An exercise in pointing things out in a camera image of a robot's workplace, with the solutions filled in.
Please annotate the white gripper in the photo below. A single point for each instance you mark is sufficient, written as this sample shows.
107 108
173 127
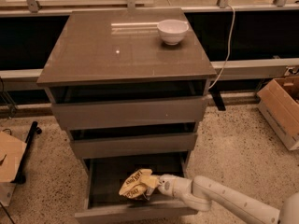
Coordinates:
167 185

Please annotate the cardboard box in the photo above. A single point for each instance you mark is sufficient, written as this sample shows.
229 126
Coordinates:
11 152
279 105

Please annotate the grey drawer cabinet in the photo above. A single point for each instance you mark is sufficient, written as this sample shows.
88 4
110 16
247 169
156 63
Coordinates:
121 46

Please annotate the bottom grey drawer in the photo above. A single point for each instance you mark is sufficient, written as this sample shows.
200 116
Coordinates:
104 205

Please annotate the black bracket behind cabinet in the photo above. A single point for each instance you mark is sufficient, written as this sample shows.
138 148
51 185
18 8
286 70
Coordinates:
216 95

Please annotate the cardboard box right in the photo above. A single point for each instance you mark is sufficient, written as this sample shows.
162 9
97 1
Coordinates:
279 105

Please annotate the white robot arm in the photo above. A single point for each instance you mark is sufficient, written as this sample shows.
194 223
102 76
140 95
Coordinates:
199 193

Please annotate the brown yellow chip bag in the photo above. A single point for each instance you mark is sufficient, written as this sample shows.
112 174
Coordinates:
134 188

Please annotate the top grey drawer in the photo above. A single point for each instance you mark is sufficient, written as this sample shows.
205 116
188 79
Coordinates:
130 104

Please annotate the white ceramic bowl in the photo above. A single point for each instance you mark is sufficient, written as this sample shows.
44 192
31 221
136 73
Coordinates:
172 31

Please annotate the cardboard box left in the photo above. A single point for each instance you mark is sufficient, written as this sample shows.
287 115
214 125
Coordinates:
11 152

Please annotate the black stand leg left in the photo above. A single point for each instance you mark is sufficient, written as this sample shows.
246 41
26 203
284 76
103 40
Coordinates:
20 176

